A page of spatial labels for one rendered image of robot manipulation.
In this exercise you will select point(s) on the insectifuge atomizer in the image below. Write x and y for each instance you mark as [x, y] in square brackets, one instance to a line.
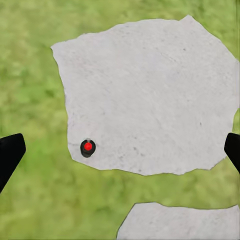
[87, 148]

